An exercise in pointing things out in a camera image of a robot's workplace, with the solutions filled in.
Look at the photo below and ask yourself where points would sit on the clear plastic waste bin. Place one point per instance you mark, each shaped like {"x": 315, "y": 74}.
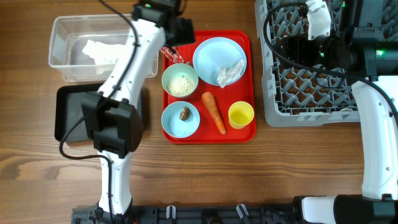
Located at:
{"x": 70, "y": 35}

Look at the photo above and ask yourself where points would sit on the white tissue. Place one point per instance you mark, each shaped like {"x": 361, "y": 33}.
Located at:
{"x": 103, "y": 54}

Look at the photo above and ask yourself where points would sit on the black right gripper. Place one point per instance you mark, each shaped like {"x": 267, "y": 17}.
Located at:
{"x": 297, "y": 44}

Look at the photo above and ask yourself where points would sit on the yellow plastic cup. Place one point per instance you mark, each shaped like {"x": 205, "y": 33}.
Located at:
{"x": 240, "y": 114}

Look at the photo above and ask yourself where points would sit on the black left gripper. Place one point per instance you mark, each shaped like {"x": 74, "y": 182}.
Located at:
{"x": 186, "y": 33}

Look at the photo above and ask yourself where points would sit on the small light blue bowl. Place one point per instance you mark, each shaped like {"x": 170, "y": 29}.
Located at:
{"x": 174, "y": 126}

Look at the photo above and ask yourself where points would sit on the red plastic tray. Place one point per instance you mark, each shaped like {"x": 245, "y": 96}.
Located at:
{"x": 242, "y": 90}

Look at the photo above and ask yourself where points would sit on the orange carrot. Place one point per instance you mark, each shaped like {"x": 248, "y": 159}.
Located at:
{"x": 209, "y": 101}

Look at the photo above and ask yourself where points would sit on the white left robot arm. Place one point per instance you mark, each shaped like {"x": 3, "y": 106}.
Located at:
{"x": 111, "y": 116}

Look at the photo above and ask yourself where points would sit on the red snack wrapper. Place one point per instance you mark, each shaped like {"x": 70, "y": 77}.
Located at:
{"x": 172, "y": 54}

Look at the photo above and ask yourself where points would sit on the grey dishwasher rack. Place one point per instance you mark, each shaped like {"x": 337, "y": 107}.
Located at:
{"x": 294, "y": 97}

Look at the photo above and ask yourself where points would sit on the clear plastic wrap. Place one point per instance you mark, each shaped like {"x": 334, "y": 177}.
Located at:
{"x": 227, "y": 76}

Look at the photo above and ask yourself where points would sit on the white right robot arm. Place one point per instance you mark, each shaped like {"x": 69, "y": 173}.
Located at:
{"x": 361, "y": 54}

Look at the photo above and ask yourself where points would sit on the green bowl with rice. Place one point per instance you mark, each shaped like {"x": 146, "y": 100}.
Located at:
{"x": 180, "y": 80}

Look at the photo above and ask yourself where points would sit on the large light blue plate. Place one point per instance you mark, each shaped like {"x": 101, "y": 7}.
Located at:
{"x": 213, "y": 54}

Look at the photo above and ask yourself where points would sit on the brown food scrap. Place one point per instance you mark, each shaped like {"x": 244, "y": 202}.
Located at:
{"x": 185, "y": 113}

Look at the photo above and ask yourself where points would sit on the black rectangular tray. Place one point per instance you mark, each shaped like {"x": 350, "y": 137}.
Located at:
{"x": 68, "y": 110}

